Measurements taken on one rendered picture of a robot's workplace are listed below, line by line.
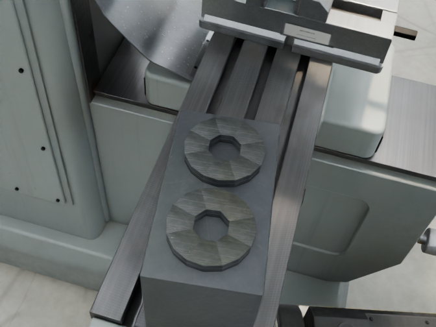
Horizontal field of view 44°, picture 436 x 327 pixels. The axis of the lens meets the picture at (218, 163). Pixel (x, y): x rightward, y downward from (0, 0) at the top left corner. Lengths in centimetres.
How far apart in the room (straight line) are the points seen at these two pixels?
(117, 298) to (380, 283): 125
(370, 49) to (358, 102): 15
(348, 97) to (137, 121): 45
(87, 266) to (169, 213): 110
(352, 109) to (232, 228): 62
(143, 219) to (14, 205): 91
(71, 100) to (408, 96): 75
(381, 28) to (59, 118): 69
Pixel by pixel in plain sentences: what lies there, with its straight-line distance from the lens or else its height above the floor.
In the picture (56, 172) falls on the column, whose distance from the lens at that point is 139.
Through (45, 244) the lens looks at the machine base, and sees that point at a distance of 165.
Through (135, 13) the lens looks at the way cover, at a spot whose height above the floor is 93.
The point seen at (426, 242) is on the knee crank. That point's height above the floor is 52.
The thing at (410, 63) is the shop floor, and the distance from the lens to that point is 258.
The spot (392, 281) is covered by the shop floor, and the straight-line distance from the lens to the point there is 188.
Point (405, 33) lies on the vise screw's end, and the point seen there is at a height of 98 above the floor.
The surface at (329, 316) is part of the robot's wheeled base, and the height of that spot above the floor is 61.
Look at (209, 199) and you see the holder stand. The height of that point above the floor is 113.
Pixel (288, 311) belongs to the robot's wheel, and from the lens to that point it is 111.
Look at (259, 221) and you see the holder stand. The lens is 57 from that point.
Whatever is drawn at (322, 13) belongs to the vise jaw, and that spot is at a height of 101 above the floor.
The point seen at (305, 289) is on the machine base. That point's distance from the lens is 157.
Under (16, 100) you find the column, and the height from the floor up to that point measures 72.
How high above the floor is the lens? 159
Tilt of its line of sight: 53 degrees down
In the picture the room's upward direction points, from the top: 6 degrees clockwise
